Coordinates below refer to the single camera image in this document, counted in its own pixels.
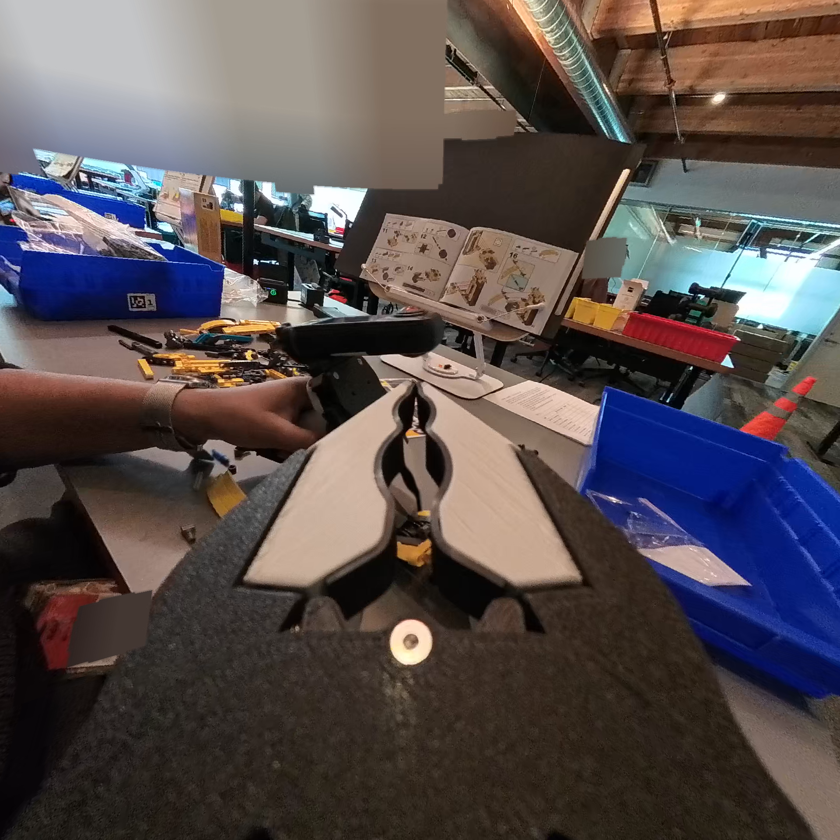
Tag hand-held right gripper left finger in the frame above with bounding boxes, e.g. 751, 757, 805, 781
241, 379, 420, 618

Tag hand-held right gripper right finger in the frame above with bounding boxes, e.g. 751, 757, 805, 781
417, 381, 585, 619

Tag yellow toy brick vehicle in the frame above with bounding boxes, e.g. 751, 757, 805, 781
394, 505, 435, 569

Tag person's left forearm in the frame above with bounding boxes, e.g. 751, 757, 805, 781
0, 366, 149, 471

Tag person's left hand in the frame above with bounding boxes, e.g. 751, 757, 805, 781
187, 375, 327, 462

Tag clear book stand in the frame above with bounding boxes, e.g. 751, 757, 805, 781
380, 282, 550, 400

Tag yellow curved toy panel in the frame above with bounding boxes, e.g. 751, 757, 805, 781
206, 469, 248, 517

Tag open instruction booklet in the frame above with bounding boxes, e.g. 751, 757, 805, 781
360, 213, 580, 336

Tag printed paper sheet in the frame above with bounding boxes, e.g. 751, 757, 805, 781
482, 380, 602, 448

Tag small clear plastic bag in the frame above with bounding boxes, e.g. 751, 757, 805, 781
222, 272, 267, 307

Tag pile of toy brick parts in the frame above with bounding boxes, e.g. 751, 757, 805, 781
108, 317, 312, 388

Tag empty clear plastic bag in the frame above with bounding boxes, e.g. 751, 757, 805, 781
587, 488, 753, 589

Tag metal mesh watch band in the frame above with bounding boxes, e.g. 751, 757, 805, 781
140, 380, 198, 451

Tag wooden table with bins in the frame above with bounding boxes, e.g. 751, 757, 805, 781
560, 318, 736, 408

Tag black display board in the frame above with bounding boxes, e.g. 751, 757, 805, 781
334, 134, 648, 340

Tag red storage bin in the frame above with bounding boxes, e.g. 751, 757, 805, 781
621, 311, 740, 364

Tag blue storage bin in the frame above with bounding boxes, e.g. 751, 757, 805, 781
576, 386, 840, 698
10, 172, 147, 229

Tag clear plastic bags of parts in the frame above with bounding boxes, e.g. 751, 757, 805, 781
10, 193, 169, 264

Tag blue bin with tag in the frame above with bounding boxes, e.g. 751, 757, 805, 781
0, 226, 225, 322

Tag orange traffic cone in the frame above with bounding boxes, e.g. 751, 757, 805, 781
739, 374, 819, 441

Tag red box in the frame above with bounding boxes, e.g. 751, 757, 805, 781
26, 579, 132, 677

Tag silver ventilation duct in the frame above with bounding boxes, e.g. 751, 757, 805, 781
521, 0, 635, 143

